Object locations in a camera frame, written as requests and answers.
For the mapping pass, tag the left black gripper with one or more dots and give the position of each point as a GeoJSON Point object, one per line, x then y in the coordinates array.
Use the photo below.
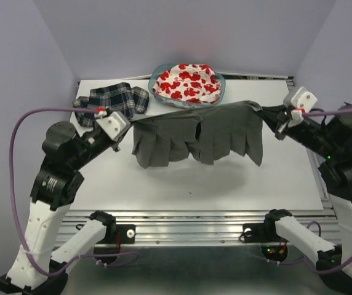
{"type": "Point", "coordinates": [114, 145]}

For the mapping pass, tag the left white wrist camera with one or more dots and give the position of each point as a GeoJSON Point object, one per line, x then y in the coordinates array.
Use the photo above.
{"type": "Point", "coordinates": [114, 124]}

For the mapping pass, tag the aluminium frame rail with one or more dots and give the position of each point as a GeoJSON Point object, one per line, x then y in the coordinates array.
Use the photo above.
{"type": "Point", "coordinates": [194, 228]}

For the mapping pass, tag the navy plaid skirt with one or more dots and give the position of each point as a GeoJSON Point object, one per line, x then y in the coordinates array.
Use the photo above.
{"type": "Point", "coordinates": [118, 97]}

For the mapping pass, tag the red floral white skirt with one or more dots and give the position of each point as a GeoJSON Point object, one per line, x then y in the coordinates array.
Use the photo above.
{"type": "Point", "coordinates": [188, 83]}

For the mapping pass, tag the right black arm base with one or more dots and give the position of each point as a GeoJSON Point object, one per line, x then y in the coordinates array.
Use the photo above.
{"type": "Point", "coordinates": [272, 246]}

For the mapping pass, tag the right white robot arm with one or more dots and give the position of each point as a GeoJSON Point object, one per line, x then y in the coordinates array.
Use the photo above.
{"type": "Point", "coordinates": [333, 142]}

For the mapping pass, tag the grey skirt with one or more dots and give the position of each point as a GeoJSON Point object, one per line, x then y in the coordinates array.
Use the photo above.
{"type": "Point", "coordinates": [206, 134]}

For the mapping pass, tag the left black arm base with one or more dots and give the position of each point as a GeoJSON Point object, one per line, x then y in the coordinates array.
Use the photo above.
{"type": "Point", "coordinates": [111, 244]}

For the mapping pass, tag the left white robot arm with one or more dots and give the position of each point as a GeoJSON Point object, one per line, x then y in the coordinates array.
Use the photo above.
{"type": "Point", "coordinates": [39, 267]}

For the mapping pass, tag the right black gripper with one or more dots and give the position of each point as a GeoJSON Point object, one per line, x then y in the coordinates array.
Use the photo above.
{"type": "Point", "coordinates": [279, 116]}

